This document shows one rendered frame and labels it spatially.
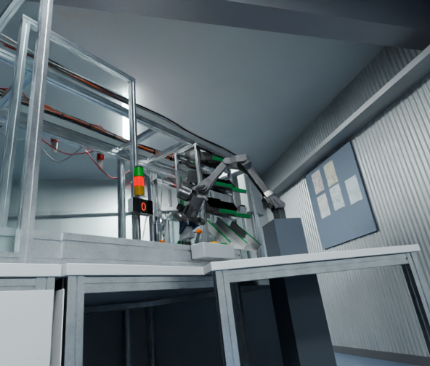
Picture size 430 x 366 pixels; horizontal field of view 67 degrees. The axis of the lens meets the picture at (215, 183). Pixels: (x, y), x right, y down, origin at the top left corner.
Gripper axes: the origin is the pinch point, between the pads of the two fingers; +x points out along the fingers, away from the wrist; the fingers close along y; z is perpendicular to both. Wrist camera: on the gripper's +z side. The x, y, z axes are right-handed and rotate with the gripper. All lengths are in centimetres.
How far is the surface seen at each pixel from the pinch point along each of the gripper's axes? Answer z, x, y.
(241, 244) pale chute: -13.3, -0.3, -32.6
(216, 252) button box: -30.8, -1.9, 11.5
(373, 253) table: -76, -27, -23
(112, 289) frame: -38, 9, 61
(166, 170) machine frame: 137, -12, -95
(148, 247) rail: -23.4, 1.6, 40.8
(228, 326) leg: -56, 13, 25
